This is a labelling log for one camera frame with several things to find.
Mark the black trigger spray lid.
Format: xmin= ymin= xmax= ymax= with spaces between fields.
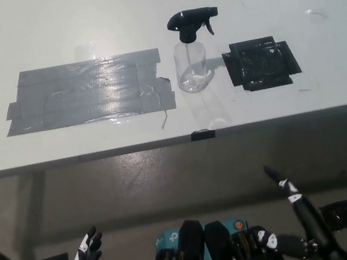
xmin=165 ymin=5 xmax=223 ymax=46

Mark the teal cardboard box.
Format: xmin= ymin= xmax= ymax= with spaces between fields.
xmin=151 ymin=217 xmax=254 ymax=260

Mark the thin grey wire piece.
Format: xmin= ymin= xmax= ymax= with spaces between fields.
xmin=158 ymin=110 xmax=171 ymax=131

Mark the clear plastic bottle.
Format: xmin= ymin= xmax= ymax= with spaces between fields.
xmin=171 ymin=37 xmax=213 ymax=96

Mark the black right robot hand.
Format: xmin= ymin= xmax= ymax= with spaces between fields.
xmin=240 ymin=153 xmax=347 ymax=260

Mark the black robot torso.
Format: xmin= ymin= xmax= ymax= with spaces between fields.
xmin=138 ymin=206 xmax=290 ymax=260

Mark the grey duct tape patch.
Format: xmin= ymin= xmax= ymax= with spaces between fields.
xmin=0 ymin=46 xmax=179 ymax=138

